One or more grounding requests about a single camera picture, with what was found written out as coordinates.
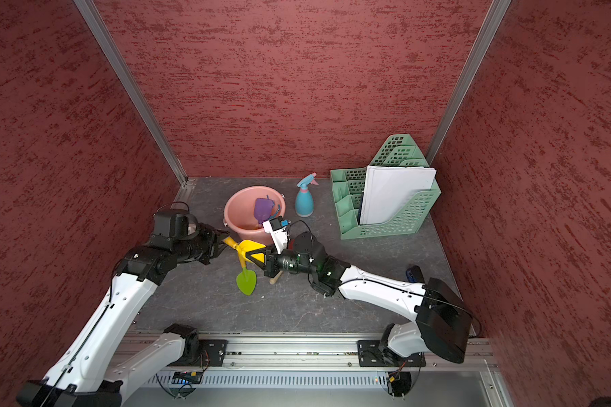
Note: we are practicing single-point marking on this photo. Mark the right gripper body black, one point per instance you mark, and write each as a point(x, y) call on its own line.
point(288, 259)

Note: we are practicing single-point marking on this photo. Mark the pink plastic bucket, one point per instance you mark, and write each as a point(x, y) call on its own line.
point(239, 213)

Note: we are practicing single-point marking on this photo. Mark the teal pink spray bottle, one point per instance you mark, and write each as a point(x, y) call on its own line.
point(304, 203)

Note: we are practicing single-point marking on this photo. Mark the purple shovel pink handle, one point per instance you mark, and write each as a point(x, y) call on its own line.
point(266, 209)

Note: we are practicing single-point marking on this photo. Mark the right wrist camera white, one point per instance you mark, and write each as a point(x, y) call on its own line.
point(277, 229)

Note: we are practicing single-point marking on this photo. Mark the right aluminium corner post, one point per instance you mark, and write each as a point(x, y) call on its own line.
point(493, 19)

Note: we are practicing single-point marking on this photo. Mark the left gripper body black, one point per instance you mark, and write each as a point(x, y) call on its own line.
point(207, 242)

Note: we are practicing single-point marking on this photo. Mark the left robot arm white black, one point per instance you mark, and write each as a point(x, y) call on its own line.
point(82, 376)

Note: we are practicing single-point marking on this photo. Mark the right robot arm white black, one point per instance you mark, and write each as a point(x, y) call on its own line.
point(438, 321)

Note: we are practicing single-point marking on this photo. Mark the yellow plastic scoop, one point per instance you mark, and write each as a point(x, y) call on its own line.
point(243, 248)

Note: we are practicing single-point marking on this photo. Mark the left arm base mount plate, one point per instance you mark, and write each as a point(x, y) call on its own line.
point(211, 352)

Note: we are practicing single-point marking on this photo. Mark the white paper stack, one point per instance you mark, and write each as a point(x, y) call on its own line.
point(388, 189)

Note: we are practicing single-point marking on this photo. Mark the left aluminium corner post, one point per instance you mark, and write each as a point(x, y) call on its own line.
point(90, 14)

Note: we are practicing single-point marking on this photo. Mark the green mesh file organizer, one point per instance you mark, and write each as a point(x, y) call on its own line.
point(399, 150)

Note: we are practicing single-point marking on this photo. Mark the red shovel wooden handle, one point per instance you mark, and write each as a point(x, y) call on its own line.
point(274, 279)

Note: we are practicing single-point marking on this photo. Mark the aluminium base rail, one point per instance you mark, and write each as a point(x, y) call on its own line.
point(322, 369)

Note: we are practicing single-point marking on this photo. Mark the green trowel yellow handle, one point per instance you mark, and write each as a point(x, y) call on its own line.
point(246, 280)

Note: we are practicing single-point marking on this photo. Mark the blue black stapler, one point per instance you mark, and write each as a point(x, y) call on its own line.
point(414, 274)

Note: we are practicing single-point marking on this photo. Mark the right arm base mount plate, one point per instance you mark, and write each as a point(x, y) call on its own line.
point(371, 353)

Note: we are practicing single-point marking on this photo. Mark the aluminium corner post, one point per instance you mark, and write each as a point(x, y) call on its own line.
point(90, 14)
point(493, 19)

